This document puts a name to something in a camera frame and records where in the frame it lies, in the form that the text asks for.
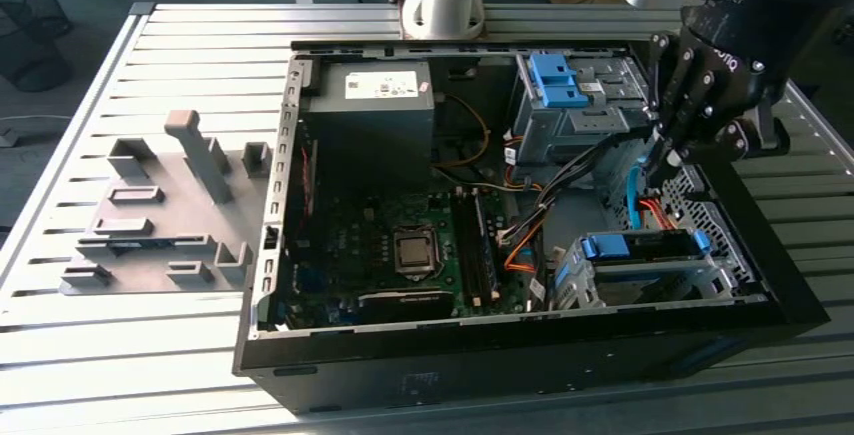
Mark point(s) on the black graphics card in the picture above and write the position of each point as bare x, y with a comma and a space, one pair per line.
407, 305

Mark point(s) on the metal disk bay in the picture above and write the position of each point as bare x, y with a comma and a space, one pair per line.
667, 267

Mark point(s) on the green RAM stick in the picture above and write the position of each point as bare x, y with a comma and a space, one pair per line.
143, 244

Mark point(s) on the CPU socket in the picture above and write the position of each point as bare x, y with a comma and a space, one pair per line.
415, 271

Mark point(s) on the white power strip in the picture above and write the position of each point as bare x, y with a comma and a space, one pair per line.
7, 137

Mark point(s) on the blue plastic drive latch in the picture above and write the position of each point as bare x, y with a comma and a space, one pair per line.
550, 80

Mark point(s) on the grey power supply unit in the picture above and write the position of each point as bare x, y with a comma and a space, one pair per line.
374, 145

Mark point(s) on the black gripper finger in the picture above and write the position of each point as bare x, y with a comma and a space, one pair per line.
707, 105
661, 170

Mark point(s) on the black RAM stick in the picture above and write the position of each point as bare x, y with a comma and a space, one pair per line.
464, 245

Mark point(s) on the black mesh waste basket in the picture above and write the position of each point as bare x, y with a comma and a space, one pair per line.
33, 55

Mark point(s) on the grey parts rack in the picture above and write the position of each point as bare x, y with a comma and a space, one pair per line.
180, 215

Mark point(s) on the green motherboard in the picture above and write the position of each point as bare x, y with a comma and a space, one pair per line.
354, 245

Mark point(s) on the hard disk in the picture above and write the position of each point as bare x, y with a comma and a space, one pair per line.
603, 247

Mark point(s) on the metal optical drive cage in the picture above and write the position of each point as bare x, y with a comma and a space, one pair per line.
587, 125

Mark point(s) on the black open PC case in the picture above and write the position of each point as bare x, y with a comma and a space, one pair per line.
467, 370

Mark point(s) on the silver CPU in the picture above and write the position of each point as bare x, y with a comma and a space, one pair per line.
414, 250

